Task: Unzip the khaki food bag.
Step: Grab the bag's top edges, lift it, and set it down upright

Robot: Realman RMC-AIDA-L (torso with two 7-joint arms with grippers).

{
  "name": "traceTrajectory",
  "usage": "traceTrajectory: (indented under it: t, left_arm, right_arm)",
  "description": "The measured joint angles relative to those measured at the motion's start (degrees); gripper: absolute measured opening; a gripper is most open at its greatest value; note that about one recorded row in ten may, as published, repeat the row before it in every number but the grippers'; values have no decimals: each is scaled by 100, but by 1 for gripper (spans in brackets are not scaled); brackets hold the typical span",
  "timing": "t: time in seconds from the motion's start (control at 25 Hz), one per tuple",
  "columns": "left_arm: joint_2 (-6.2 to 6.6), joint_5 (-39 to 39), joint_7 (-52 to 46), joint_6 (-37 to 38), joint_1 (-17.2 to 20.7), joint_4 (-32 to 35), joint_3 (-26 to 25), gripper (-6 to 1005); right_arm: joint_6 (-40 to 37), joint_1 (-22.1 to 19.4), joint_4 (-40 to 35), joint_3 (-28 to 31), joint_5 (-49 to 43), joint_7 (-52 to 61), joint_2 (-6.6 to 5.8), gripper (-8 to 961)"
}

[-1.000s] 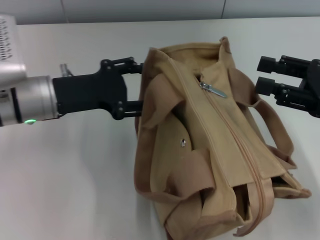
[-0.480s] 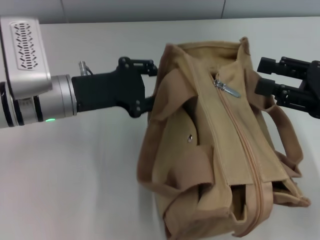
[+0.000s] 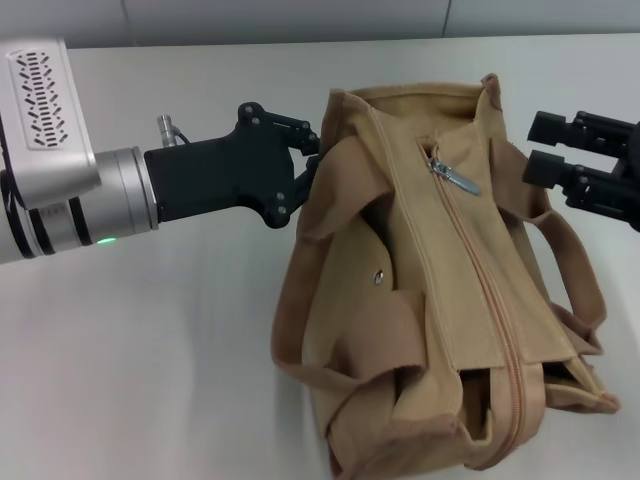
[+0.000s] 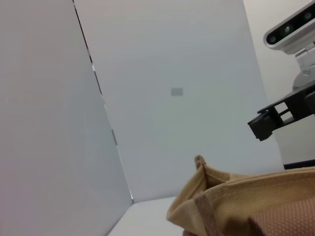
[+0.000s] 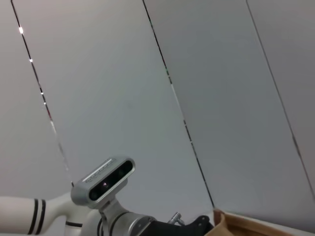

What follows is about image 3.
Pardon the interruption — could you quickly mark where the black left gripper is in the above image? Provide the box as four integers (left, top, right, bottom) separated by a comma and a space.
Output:
143, 101, 322, 230

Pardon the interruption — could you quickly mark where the silver metal zipper pull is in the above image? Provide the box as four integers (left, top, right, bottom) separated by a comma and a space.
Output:
427, 152, 482, 199

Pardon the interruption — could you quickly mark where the khaki canvas food bag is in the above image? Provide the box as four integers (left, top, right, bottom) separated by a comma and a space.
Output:
269, 73, 624, 480

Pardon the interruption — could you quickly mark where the metal connector with black cable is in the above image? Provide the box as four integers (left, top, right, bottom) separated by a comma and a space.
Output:
156, 114, 192, 149

